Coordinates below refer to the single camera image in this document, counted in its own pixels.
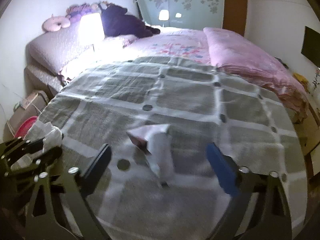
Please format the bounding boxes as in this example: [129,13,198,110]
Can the pink neck pillow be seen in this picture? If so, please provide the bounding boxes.
[42,15,71,32]

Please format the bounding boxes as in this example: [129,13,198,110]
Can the pink folded duvet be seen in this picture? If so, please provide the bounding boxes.
[203,27,309,120]

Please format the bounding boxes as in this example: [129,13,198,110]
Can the glass floral wardrobe doors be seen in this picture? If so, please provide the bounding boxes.
[137,0,225,30]

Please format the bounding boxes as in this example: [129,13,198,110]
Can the dark purple plush toy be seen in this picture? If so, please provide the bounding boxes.
[101,4,161,38]

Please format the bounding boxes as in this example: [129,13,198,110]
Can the brown wooden door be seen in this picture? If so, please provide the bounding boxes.
[222,0,248,36]

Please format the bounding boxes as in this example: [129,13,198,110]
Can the pink floral bed sheet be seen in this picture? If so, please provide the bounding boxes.
[60,27,210,82]

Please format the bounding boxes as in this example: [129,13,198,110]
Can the grey patterned headboard cushion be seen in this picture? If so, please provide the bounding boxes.
[27,22,101,77]

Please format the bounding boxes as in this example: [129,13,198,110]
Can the black wall television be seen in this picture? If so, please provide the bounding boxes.
[301,26,320,68]

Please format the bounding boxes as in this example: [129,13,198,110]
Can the pink plastic mesh basket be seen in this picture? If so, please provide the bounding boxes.
[14,116,38,138]

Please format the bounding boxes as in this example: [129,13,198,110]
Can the grey bedside cabinet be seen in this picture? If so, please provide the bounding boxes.
[8,90,49,136]

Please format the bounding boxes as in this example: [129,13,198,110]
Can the lit white table lamp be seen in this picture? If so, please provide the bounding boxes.
[78,12,105,45]

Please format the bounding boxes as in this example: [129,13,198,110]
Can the brown plush toys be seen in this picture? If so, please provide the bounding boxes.
[66,1,110,24]

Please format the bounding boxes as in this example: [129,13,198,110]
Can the white tissue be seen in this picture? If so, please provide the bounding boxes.
[42,122,62,153]

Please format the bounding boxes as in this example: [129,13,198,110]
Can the white cardboard box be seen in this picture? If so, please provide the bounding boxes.
[126,124,175,186]

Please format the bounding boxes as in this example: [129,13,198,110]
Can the grey upholstered bed frame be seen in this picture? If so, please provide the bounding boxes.
[24,64,64,99]

